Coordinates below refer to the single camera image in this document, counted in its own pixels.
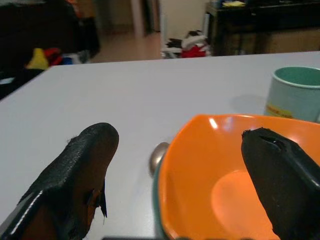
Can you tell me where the dark sofa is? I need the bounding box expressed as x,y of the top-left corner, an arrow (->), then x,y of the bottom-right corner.
0,0 -> 101,83

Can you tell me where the pale green mug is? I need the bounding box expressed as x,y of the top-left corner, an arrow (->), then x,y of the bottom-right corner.
263,66 -> 320,123

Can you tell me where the yellow toy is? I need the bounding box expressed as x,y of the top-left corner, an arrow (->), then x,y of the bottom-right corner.
25,47 -> 50,70

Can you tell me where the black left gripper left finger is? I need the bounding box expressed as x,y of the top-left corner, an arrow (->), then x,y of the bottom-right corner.
0,122 -> 120,240

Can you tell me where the orange bowl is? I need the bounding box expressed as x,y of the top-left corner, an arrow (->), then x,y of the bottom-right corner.
158,113 -> 320,240

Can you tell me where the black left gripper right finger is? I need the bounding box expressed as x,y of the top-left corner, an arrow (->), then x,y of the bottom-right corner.
240,127 -> 320,240

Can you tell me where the silver metal spoon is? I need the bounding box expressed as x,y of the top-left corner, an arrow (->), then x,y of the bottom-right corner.
149,141 -> 171,176

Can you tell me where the pile of red white clothes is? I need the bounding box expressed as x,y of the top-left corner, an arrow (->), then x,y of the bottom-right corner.
161,29 -> 212,59

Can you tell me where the dark wooden cabinet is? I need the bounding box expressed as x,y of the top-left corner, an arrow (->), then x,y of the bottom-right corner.
204,0 -> 320,57

